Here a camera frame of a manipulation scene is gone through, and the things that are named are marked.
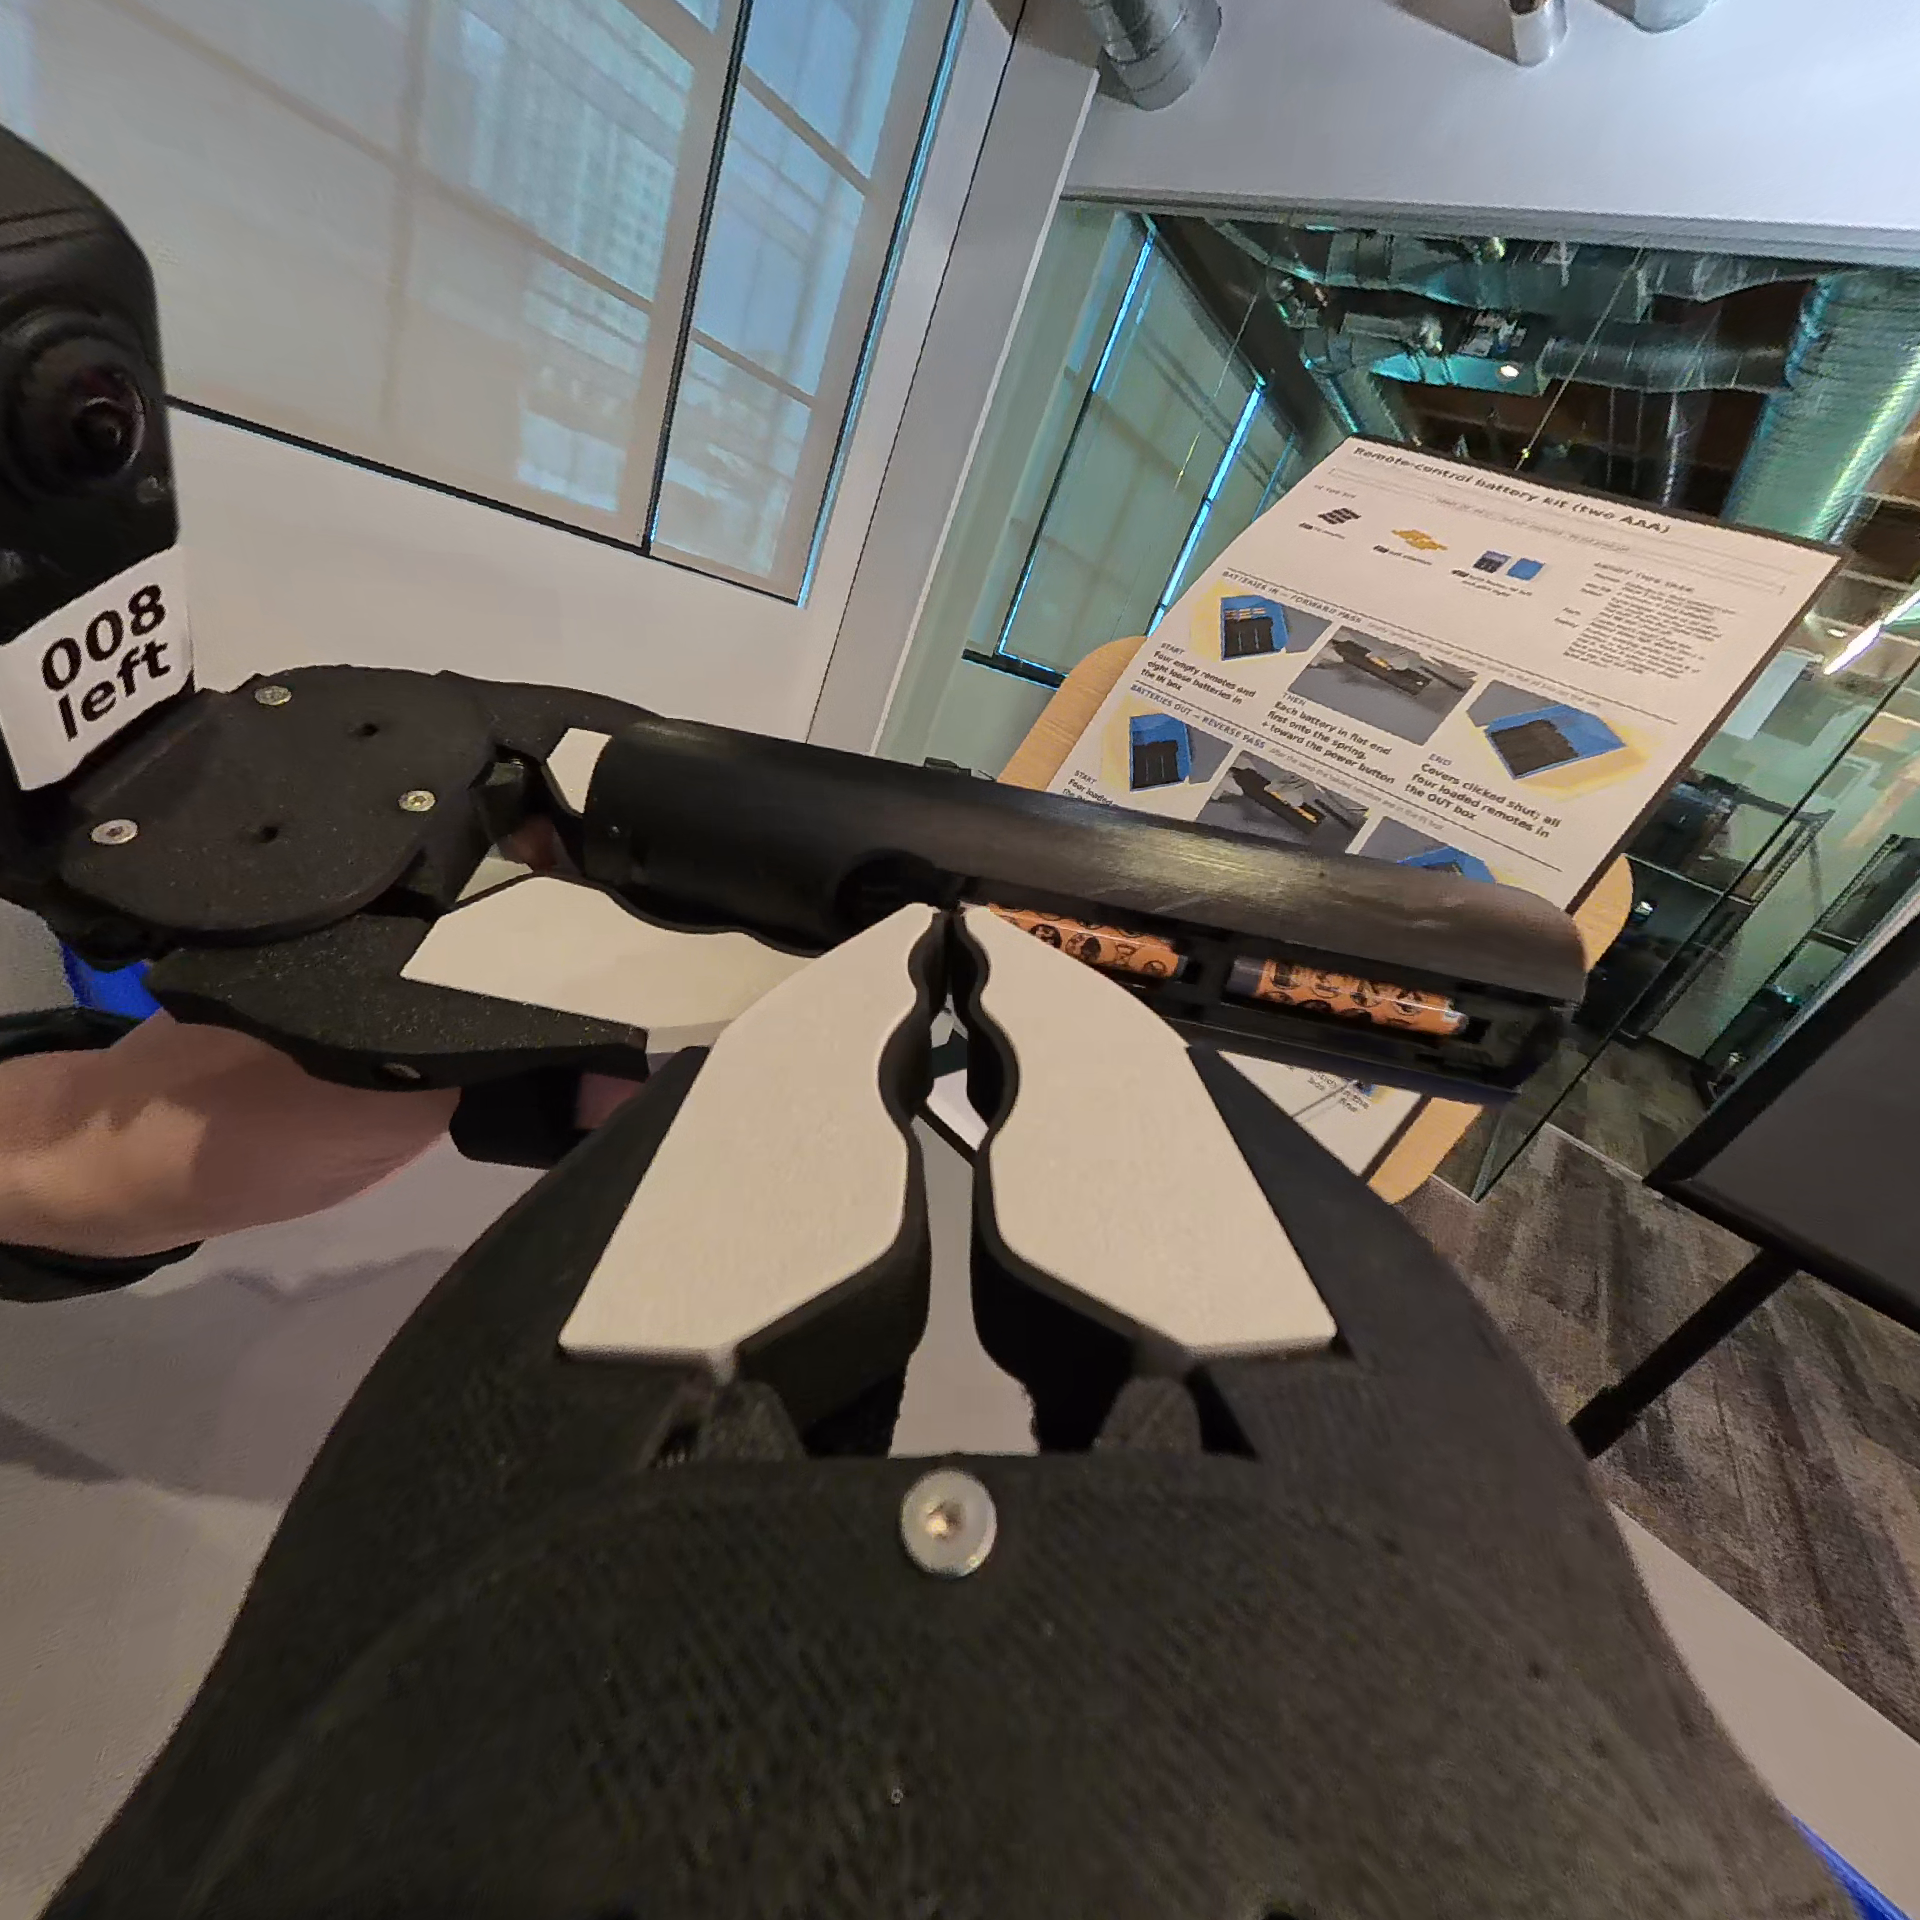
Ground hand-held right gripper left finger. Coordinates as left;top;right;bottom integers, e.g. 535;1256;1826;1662
562;902;957;1396

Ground large glass window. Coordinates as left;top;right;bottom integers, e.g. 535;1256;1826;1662
0;0;970;602

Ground person's left hand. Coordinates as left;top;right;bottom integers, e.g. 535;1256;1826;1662
0;1015;653;1252

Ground blue plastic bin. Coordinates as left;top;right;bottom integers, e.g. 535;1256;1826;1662
1796;1817;1920;1920
61;947;173;1025

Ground black remote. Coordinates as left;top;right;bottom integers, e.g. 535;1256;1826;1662
572;721;1587;1106

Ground silver air duct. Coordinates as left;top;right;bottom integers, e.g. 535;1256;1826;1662
1081;0;1225;108

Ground instruction sheet on stand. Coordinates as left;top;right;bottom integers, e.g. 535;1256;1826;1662
1008;436;1839;1210

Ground black wire shelf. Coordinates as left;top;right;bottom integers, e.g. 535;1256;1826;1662
1636;767;1839;1055

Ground tall glass window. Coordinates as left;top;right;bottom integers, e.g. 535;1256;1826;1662
961;212;1359;697

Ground orange black battery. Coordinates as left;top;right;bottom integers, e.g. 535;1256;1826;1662
1225;955;1473;1047
992;910;1191;989

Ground black floor sign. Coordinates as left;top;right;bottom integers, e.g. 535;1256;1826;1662
1570;927;1920;1462

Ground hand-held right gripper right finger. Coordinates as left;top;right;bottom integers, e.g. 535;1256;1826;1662
954;908;1342;1387

